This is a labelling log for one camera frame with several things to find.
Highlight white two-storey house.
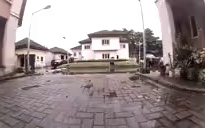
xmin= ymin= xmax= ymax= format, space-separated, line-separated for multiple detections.
xmin=78 ymin=29 xmax=131 ymax=62

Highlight small white house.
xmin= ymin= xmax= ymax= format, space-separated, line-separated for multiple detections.
xmin=69 ymin=45 xmax=84 ymax=62

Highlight dark car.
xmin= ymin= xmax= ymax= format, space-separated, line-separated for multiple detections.
xmin=50 ymin=58 xmax=68 ymax=69

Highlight low house with dark roof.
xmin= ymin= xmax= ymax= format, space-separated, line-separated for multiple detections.
xmin=49 ymin=46 xmax=71 ymax=63

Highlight wet grey brick paving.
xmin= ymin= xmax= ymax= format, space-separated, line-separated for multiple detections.
xmin=0 ymin=71 xmax=205 ymax=128

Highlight tall thin pole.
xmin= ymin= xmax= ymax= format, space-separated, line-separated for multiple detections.
xmin=137 ymin=0 xmax=148 ymax=73

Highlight dark green trees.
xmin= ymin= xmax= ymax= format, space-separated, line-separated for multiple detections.
xmin=123 ymin=27 xmax=164 ymax=59

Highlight small house with dark roof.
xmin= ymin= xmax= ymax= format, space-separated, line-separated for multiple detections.
xmin=14 ymin=37 xmax=54 ymax=70

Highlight brown building with pale pillar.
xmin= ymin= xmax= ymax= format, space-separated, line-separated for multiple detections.
xmin=154 ymin=0 xmax=205 ymax=68

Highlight raised kerb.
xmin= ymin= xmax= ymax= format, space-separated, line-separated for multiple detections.
xmin=136 ymin=72 xmax=205 ymax=94

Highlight green plants and bushes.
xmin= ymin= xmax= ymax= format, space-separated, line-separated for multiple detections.
xmin=159 ymin=44 xmax=205 ymax=88

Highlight pink building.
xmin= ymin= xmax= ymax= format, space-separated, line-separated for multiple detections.
xmin=0 ymin=0 xmax=28 ymax=78

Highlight low green wall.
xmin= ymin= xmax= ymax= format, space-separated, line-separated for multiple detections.
xmin=58 ymin=58 xmax=140 ymax=75

